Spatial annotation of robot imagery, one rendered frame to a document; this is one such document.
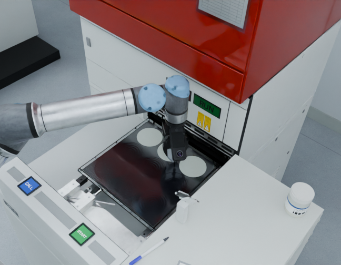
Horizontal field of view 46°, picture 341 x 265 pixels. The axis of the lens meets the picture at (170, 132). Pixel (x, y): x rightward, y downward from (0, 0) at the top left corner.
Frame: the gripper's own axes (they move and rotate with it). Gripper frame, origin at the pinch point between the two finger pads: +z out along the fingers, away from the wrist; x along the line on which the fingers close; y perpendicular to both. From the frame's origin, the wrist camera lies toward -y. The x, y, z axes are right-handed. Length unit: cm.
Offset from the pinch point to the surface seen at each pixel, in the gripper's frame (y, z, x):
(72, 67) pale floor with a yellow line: 188, 91, 42
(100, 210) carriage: -14.1, 3.2, 28.3
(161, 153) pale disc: 5.6, 1.3, 3.8
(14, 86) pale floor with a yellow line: 170, 91, 87
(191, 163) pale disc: -1.3, 1.3, -6.3
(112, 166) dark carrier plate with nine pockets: 2.2, 1.3, 22.3
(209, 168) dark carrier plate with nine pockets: -4.6, 1.3, -12.2
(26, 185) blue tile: -6, -5, 51
